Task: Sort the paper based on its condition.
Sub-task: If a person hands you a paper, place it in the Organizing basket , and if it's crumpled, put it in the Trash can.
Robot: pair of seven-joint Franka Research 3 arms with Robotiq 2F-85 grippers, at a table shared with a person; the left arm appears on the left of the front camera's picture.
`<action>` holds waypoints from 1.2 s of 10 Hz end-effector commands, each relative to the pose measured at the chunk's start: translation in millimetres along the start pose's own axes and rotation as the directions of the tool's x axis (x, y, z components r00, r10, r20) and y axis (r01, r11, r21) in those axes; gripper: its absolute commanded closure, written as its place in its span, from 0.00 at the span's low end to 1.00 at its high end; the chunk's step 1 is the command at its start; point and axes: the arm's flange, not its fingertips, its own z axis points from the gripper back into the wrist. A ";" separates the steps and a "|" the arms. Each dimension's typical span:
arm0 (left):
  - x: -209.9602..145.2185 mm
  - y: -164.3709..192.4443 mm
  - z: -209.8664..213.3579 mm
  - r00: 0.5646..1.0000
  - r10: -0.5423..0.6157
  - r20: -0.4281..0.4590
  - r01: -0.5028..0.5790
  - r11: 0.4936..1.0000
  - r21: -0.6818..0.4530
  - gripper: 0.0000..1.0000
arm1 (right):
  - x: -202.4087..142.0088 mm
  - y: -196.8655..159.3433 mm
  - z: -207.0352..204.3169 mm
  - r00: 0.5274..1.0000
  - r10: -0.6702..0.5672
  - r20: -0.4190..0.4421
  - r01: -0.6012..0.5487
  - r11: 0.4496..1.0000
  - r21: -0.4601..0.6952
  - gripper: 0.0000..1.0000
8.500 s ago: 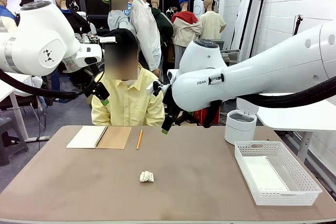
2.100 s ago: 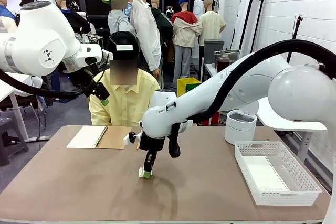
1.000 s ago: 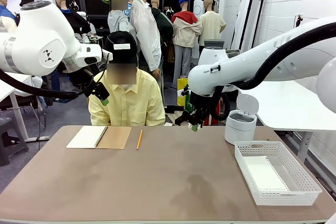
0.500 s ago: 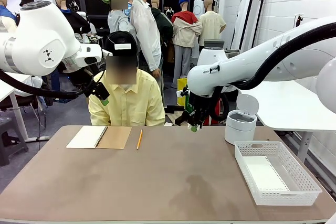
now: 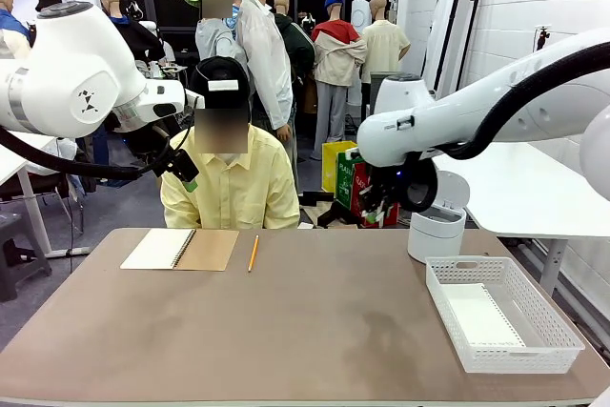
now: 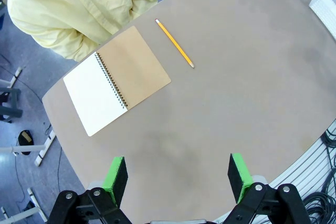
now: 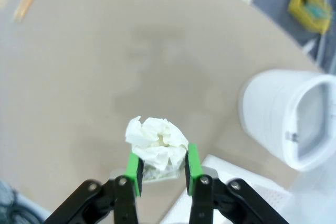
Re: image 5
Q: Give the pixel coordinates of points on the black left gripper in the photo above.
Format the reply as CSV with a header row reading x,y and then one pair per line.
x,y
180,164

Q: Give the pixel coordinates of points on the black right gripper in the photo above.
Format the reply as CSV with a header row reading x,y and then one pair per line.
x,y
386,185

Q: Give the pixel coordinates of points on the brown spiral notebook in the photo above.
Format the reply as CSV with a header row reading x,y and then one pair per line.
x,y
209,250

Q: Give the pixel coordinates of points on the yellow pencil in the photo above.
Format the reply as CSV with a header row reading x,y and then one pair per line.
x,y
253,254

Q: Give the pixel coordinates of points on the white paper sheet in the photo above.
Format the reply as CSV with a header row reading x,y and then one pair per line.
x,y
481,316

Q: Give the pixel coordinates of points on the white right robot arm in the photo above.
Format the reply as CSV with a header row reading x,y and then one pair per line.
x,y
395,135

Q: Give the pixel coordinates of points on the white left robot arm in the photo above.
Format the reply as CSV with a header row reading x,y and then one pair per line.
x,y
71,68

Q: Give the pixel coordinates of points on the red recycling bin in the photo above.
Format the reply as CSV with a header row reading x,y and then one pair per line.
x,y
357,192

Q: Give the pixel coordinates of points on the green recycling bin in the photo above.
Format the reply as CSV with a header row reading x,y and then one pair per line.
x,y
344,178

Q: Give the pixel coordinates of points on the person in yellow shirt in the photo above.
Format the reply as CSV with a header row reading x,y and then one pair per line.
x,y
238,188

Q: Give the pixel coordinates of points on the black floor stand base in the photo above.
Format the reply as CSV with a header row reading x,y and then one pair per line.
x,y
329,214

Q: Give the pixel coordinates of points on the white round trash bin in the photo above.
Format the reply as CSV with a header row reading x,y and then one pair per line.
x,y
433,235

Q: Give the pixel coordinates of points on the yellow recycling bin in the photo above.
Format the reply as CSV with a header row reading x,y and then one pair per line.
x,y
333,164

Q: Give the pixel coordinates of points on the black cap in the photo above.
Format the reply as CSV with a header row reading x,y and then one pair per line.
x,y
219,73

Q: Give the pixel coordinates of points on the white plastic bag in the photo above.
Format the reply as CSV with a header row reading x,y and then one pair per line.
x,y
67,149

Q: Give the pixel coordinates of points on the grey bin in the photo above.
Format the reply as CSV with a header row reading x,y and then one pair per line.
x,y
381,75

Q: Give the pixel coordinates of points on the large white desk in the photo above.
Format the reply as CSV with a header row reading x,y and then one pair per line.
x,y
514,188

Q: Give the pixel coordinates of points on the tall mannequin in white shirt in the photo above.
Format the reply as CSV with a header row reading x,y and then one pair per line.
x,y
267,59

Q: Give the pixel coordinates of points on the figure in green bucket hat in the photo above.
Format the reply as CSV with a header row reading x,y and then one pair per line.
x,y
214,40

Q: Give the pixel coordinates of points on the mannequin in red beige jacket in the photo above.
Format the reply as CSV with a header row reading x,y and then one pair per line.
x,y
336,59

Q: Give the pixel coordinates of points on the white desk with metal legs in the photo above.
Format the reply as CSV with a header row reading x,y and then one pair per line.
x,y
28,197

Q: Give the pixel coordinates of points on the mannequin in cream shirt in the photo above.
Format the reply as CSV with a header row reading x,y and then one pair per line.
x,y
383,45

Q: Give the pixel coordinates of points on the mannequin in dark green jacket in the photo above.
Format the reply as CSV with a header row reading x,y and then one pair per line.
x,y
298,45

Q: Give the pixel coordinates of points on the black pole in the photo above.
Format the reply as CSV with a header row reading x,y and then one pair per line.
x,y
453,16
472,30

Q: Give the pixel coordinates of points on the white perforated plastic basket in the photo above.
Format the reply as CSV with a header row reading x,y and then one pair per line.
x,y
524,359

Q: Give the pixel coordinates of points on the black tripod stand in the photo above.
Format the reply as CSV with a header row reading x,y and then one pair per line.
x,y
542,37

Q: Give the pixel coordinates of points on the mannequin in blue white top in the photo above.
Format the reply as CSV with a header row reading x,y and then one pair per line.
x,y
9,26

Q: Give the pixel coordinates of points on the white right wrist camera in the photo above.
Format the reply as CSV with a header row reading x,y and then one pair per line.
x,y
353,155

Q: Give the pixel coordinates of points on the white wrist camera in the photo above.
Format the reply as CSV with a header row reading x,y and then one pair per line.
x,y
195,99
353,155

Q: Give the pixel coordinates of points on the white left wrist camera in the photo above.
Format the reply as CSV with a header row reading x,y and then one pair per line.
x,y
195,99

